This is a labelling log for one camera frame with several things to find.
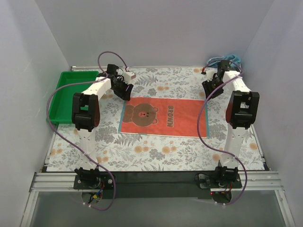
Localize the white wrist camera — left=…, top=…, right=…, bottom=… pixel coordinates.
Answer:
left=123, top=71, right=136, bottom=84
left=201, top=67, right=216, bottom=81

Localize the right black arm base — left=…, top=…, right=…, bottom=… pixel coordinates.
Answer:
left=194, top=172, right=242, bottom=190

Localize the green plastic tray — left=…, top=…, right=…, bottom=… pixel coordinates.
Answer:
left=49, top=71, right=99, bottom=125

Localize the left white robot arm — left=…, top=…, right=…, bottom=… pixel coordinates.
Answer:
left=71, top=64, right=135, bottom=170

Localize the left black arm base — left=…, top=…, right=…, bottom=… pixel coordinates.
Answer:
left=73, top=174, right=114, bottom=190

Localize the blue crumpled towel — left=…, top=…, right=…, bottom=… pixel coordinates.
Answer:
left=206, top=54, right=241, bottom=71

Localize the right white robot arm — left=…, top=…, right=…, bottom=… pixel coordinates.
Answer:
left=202, top=60, right=259, bottom=182

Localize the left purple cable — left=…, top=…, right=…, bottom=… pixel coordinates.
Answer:
left=46, top=51, right=130, bottom=211

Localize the aluminium frame rail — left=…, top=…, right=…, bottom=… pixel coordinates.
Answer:
left=28, top=170, right=294, bottom=227

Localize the orange brown bear towel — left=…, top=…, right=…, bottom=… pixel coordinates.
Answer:
left=119, top=97, right=209, bottom=138

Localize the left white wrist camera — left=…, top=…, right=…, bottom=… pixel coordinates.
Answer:
left=123, top=71, right=136, bottom=84

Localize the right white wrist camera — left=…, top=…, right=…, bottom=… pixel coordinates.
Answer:
left=201, top=67, right=216, bottom=81

